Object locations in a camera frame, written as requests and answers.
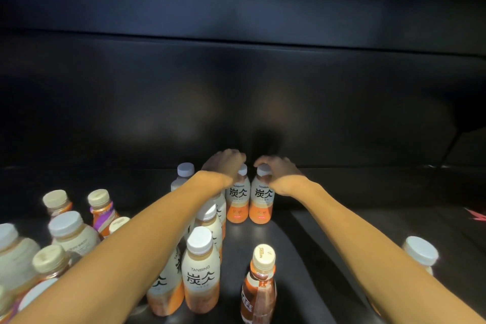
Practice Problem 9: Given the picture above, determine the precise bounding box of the black shelf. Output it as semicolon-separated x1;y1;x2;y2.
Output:
0;0;486;324

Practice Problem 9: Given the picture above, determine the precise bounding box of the person's left hand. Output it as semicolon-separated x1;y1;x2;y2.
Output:
201;149;247;188

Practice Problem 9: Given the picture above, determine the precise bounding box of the person's right forearm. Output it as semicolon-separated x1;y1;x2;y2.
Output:
292;179;483;324

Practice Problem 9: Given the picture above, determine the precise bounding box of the person's left forearm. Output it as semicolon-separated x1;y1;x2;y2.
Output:
11;171;234;324

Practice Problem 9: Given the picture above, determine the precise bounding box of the person's right hand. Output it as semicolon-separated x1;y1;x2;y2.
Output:
253;155;310;197

